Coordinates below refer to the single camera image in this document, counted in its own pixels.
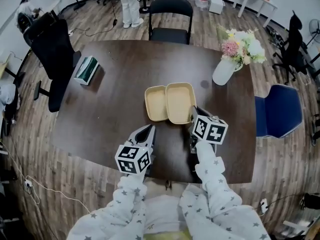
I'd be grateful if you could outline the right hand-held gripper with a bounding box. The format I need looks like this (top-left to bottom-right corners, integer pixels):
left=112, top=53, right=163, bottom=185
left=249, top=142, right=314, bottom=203
left=189, top=105, right=229, bottom=155

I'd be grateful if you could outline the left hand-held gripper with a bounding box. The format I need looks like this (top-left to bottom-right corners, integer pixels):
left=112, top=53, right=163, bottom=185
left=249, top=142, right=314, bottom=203
left=114, top=124, right=157, bottom=177

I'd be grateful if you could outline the person's left forearm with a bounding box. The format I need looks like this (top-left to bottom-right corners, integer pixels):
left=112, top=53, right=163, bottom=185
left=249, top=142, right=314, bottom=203
left=66, top=175, right=148, bottom=240

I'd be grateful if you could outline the person's right forearm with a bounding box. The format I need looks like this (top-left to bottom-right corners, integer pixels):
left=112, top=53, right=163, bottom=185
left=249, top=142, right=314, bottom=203
left=179, top=141, right=272, bottom=240

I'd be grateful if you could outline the white vase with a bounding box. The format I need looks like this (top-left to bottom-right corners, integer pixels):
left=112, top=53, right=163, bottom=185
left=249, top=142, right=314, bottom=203
left=211, top=58, right=244, bottom=87

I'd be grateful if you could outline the person's torso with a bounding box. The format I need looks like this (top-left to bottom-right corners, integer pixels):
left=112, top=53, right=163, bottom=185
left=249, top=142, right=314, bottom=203
left=143, top=180, right=191, bottom=240

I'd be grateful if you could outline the blue chair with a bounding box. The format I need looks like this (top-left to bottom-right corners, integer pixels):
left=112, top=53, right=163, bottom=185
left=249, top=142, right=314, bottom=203
left=254, top=83, right=303, bottom=139

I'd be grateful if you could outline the pink white flower bouquet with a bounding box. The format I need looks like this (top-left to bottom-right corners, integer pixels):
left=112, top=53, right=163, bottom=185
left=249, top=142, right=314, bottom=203
left=216, top=23, right=266, bottom=66

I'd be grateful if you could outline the green white tissue box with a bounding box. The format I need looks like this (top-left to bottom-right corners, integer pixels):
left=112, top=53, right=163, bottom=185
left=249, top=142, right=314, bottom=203
left=73, top=55, right=100, bottom=86

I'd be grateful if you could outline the black folding chair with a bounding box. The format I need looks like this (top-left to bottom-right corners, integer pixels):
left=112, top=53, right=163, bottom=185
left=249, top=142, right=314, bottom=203
left=148, top=0, right=194, bottom=45

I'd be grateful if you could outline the small white cabinet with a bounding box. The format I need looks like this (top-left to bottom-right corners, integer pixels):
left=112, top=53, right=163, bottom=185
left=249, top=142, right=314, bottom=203
left=208, top=0, right=226, bottom=15

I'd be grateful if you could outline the black office chair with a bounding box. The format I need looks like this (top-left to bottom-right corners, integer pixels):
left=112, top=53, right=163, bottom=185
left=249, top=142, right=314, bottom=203
left=271, top=10, right=311, bottom=85
left=23, top=11, right=82, bottom=114

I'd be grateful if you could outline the small wooden desk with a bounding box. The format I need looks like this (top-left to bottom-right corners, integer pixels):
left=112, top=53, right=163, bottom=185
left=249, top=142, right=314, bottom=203
left=0, top=52, right=26, bottom=85

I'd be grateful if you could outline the white cable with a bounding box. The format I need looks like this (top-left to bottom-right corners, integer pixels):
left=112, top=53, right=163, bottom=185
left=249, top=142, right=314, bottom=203
left=4, top=136, right=92, bottom=215

